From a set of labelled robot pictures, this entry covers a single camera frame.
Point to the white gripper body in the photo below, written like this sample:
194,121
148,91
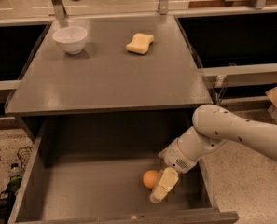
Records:
177,159

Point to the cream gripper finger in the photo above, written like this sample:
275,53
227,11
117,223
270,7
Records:
164,155
167,180

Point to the orange fruit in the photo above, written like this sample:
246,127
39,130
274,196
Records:
150,178

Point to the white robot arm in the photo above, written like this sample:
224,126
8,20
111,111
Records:
212,126

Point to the open grey wooden drawer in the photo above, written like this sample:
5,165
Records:
88,169

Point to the grey cabinet counter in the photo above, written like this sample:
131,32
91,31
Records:
104,76

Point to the yellow sponge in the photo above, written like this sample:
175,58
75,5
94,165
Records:
140,43

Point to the white ceramic bowl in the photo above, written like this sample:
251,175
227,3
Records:
72,39

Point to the green bottle on floor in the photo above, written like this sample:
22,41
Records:
15,178

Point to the black wire basket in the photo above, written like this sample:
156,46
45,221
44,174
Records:
24,155

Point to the metal bracket left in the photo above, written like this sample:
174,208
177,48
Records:
59,9

